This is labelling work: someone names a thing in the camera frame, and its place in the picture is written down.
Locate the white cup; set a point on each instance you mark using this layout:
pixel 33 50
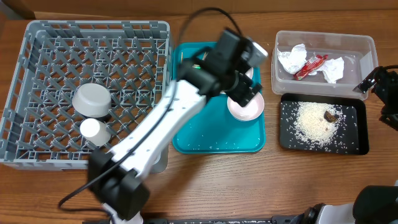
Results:
pixel 95 131

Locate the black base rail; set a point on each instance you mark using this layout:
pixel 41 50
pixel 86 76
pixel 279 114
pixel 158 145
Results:
pixel 272 220

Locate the brown food piece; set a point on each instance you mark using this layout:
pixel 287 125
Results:
pixel 330 117

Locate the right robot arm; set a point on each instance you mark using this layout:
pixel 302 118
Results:
pixel 375 203

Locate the teal plastic serving tray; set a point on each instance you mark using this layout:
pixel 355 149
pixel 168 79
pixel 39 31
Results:
pixel 214 130

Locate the large white plate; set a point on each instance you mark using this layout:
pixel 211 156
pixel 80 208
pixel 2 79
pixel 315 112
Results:
pixel 250 73

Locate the small pink white bowl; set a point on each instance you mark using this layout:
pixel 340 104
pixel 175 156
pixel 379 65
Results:
pixel 248 113

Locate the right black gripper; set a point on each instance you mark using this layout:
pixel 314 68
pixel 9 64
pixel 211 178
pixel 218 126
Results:
pixel 385 81

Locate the clear plastic waste bin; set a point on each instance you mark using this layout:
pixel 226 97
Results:
pixel 357 51

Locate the pile of white rice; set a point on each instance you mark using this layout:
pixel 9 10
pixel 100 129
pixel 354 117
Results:
pixel 303 127

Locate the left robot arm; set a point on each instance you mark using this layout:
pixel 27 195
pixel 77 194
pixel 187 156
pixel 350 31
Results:
pixel 117 177

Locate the red snack wrapper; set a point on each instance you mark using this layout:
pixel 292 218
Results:
pixel 312 64

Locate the white tissue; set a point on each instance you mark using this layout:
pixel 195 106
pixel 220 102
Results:
pixel 294 60
pixel 333 70

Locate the black rectangular tray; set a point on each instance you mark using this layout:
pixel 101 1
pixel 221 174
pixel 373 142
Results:
pixel 360 111

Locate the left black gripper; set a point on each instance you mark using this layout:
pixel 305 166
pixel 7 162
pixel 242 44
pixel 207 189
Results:
pixel 247 93

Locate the grey plastic dishwasher rack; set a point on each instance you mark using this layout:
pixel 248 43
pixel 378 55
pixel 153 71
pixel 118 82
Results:
pixel 40 129

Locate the grey bowl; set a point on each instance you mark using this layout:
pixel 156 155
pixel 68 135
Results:
pixel 92 100

